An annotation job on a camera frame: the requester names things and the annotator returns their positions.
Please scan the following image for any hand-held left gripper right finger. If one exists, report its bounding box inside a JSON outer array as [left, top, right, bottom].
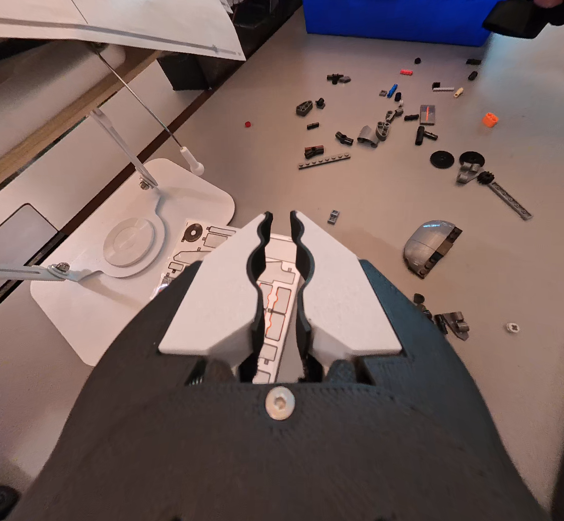
[[289, 210, 404, 383]]

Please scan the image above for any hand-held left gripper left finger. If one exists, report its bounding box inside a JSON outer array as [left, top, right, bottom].
[[158, 211, 274, 383]]

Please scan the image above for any grey domed lego assembly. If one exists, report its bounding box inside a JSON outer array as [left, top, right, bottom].
[[403, 220, 463, 279]]

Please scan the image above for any lego sticker sheet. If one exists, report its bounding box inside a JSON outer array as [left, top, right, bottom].
[[150, 219, 309, 385]]

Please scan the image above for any grey lego wedge assembly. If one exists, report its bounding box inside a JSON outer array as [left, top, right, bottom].
[[434, 311, 470, 341]]

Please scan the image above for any long grey lego plate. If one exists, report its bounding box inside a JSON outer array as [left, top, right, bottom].
[[298, 154, 352, 170]]

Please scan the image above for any blue plastic bin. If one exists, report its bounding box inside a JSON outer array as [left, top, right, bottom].
[[296, 0, 536, 48]]

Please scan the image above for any white stand base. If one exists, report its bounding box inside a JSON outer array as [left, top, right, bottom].
[[0, 41, 235, 366]]

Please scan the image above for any grey beam assembly with gear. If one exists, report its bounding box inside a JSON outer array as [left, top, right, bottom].
[[456, 152, 532, 220]]

